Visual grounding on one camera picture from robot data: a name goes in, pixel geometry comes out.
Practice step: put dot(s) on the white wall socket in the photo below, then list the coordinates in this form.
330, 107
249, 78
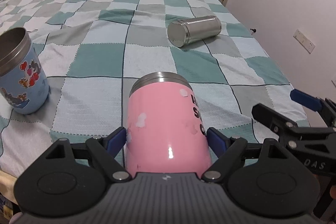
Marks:
304, 41

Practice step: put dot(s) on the stainless steel cylinder cup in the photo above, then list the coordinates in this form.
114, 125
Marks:
184, 32

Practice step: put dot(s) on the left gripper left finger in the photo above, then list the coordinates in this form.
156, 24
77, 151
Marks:
69, 178

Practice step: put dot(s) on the checkered green bed sheet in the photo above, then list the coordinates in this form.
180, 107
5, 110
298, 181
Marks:
93, 51

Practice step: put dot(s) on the pink cup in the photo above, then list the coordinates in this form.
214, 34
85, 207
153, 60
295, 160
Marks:
165, 131

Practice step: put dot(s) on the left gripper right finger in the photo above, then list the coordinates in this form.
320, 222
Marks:
263, 179

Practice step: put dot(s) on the blue cartoon cup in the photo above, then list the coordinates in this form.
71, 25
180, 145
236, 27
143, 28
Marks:
24, 83

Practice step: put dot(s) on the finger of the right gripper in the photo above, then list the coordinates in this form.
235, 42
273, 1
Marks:
306, 100
271, 119

